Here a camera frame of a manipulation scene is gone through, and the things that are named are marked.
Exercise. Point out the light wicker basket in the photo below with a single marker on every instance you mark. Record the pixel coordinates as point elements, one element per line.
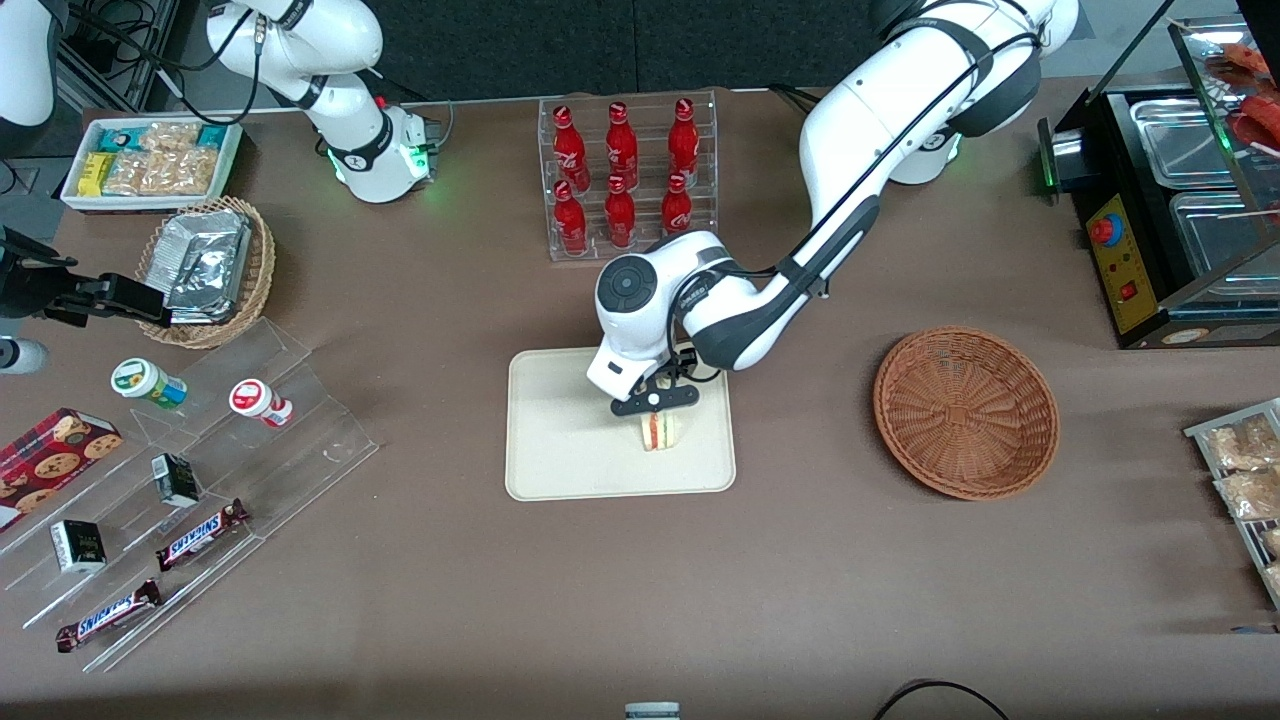
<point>258,270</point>

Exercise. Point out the Snickers chocolate bar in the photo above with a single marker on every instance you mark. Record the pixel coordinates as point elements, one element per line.
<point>108,615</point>
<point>200,535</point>

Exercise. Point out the white snack container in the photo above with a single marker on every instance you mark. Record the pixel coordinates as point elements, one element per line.
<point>75,200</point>

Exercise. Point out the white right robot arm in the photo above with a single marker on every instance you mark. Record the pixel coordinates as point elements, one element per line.
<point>360,150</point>

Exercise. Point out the black food warmer cabinet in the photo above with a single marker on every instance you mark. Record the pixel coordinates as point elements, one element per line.
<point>1120,270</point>

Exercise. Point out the silver foil packet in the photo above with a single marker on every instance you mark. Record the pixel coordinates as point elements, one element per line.
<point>200,228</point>

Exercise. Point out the small black drink carton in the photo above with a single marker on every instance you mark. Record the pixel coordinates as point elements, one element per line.
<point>78,546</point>
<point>176,480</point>

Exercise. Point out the cream plastic tray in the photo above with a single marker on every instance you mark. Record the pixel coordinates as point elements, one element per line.
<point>560,450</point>

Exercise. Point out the steel food pan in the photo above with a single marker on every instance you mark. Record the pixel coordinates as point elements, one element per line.
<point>1180,140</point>
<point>1215,235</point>

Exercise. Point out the clear fried snack bag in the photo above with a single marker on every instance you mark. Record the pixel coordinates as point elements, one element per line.
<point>1245,445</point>
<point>1250,495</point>

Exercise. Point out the red tartan cookie box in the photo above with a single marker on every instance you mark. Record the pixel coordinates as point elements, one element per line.
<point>50,460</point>

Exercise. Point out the clear nut snack bag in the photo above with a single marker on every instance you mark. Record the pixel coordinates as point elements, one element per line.
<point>160,173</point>
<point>170,136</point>

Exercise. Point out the grey device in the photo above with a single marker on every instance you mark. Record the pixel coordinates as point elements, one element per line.
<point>652,711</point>

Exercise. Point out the red cola bottle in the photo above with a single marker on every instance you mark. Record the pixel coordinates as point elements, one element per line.
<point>620,218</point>
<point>571,155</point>
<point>621,150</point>
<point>683,145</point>
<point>571,225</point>
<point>677,208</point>

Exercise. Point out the clear acrylic bottle rack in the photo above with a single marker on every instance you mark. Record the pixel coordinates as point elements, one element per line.
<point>645,250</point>

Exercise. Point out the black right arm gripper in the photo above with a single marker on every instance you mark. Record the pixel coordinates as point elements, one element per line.
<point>28,290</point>

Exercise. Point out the teal snack packet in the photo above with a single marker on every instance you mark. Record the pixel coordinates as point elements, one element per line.
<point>118,137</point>
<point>210,136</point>

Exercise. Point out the yellow snack packet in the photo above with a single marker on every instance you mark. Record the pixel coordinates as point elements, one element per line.
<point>96,175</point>

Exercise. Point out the red lid yogurt cup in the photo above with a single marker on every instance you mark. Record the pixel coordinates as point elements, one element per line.
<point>250,398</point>

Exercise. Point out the red food piece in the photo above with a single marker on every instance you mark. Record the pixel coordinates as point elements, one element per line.
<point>1258,125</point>
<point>1245,65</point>

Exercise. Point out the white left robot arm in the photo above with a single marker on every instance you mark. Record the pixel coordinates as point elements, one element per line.
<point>880,130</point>

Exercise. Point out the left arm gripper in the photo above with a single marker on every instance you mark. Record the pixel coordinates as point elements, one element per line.
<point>688,361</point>

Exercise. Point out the brown wicker basket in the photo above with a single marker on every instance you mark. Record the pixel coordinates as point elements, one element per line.
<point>965,415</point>

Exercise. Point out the triangle sandwich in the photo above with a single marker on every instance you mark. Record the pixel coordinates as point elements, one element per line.
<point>660,432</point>

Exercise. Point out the crumpled foil packet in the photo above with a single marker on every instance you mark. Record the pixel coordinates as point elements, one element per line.
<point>205,275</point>

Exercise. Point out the clear acrylic stepped shelf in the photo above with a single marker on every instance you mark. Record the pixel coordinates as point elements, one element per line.
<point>300,450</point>

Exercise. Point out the grey snack tray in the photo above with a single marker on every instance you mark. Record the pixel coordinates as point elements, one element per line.
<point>1205,432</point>

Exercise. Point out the green lid yogurt cup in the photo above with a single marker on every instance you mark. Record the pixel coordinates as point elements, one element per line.
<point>135,378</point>

